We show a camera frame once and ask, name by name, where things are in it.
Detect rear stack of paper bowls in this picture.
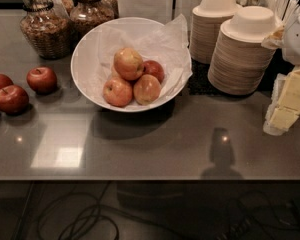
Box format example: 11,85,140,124
189,0,240,64

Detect white ceramic bowl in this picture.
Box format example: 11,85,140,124
70,16,193,113

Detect red apple front left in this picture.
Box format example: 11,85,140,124
0,85,29,114

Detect red apple on table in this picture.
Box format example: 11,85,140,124
26,67,57,94

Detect large glass granola jar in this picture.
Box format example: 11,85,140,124
20,0,71,59

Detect black cables under table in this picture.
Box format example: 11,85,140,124
9,181,300,240

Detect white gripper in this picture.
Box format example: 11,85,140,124
261,6,300,136

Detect white paper bowl liner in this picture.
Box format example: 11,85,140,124
87,13,194,111

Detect yellow-red apple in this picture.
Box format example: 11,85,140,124
133,74,161,105
103,77,133,107
113,47,143,81

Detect stack of paper bowls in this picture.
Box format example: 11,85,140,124
189,0,240,64
208,6,279,96

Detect black rubber mat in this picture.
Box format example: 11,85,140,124
187,50,294,96

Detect front stack of paper bowls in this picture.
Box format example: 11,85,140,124
208,6,279,96

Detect dark red apple in bowl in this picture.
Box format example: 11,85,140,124
143,60,165,83

